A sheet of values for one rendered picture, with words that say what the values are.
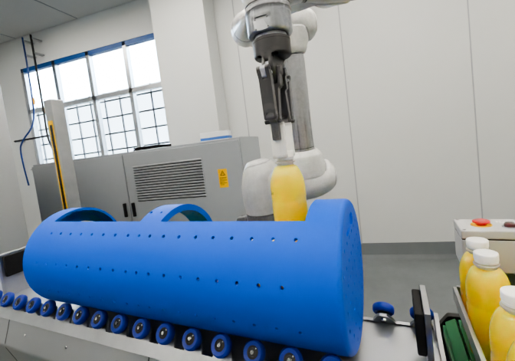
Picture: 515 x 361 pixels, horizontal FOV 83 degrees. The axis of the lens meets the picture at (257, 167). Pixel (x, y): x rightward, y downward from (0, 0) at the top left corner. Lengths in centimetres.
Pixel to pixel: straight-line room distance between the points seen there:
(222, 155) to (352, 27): 202
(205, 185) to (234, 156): 35
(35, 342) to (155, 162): 166
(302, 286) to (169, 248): 29
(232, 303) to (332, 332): 18
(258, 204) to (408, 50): 266
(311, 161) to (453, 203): 254
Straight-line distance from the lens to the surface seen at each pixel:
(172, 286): 65
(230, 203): 227
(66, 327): 106
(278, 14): 60
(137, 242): 72
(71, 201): 170
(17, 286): 147
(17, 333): 127
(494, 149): 360
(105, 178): 289
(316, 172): 117
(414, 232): 355
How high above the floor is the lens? 136
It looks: 4 degrees down
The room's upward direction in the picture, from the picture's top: 7 degrees counter-clockwise
